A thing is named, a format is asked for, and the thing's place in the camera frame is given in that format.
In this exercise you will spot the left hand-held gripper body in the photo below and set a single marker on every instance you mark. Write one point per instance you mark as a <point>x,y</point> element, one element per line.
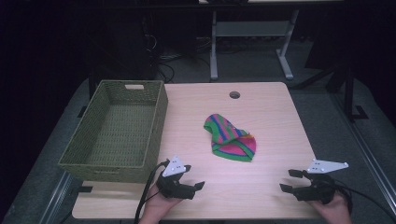
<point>174,188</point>

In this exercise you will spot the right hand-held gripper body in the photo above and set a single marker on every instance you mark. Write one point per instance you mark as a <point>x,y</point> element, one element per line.
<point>317,189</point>

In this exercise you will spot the striped knitted pet sweater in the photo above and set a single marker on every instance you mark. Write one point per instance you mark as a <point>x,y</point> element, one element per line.
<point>232,140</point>

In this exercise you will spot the person's left hand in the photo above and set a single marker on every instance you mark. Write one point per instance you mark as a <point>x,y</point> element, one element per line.
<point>157,208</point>

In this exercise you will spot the person's right hand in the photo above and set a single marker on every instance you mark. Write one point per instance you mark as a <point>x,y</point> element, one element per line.
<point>334,213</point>

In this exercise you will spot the green woven basket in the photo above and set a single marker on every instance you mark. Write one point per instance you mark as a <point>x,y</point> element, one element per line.
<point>118,130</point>

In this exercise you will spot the black floor stand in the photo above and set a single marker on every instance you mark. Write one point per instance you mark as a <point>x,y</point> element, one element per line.
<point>351,93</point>

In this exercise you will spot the dark computer tower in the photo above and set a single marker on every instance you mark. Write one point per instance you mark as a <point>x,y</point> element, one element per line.
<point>130,46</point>

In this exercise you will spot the aluminium floor rail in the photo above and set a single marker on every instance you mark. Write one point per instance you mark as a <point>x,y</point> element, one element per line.
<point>364,146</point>
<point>56,199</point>

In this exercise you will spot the grey metal table frame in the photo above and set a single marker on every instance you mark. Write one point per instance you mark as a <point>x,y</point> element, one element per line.
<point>252,29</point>

